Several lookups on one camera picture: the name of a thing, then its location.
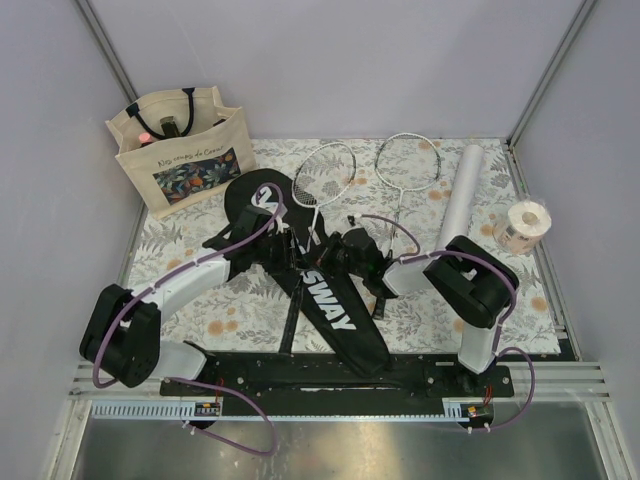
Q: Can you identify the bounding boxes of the floral patterned table mat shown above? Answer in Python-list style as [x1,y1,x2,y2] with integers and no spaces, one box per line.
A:
[108,136,561,354]

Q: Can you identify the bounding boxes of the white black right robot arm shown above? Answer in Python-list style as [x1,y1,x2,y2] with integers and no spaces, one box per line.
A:
[310,228,519,396]

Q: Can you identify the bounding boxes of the white shuttlecock tube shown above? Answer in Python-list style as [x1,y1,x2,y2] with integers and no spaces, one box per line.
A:
[436,145,484,250]

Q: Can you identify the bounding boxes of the white racket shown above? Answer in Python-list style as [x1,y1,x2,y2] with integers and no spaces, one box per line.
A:
[370,131,445,321]
[292,142,357,252]

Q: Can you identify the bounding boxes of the black Crossway racket bag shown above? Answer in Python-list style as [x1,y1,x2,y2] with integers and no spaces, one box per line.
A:
[224,169,391,377]

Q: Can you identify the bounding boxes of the aluminium frame post left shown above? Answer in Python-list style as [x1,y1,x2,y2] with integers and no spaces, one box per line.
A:
[71,0,138,103]

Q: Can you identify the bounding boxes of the aluminium frame post right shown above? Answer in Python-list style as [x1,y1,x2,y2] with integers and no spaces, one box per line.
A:
[506,0,600,150]

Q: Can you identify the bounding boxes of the aluminium frame post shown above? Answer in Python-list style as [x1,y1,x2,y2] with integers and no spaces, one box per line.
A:
[71,0,138,103]
[506,0,600,150]

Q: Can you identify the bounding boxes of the aluminium frame rail front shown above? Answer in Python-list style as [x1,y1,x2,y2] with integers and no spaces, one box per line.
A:
[69,362,610,428]

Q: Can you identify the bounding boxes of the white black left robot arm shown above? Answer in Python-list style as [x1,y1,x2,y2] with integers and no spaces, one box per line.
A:
[79,206,298,395]

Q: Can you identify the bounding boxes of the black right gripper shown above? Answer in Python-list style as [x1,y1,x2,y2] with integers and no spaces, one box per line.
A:
[304,231,367,279]

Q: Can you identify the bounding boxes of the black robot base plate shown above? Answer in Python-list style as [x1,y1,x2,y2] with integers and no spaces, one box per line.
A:
[160,352,514,418]

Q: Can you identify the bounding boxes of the dark bottle in tote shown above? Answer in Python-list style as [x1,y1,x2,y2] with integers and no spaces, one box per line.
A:
[160,116,181,139]

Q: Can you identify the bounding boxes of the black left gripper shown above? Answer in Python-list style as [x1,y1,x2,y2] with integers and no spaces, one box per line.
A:
[252,227,310,275]

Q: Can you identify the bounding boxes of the beige floral tote bag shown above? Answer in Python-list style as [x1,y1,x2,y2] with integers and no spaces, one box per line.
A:
[106,86,257,219]

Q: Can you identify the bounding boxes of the wrapped toilet paper roll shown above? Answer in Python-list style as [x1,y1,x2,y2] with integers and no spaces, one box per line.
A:
[493,199,552,255]

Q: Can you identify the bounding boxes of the pink capped bottle in tote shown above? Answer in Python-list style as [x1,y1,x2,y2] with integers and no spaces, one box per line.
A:
[138,133,153,148]

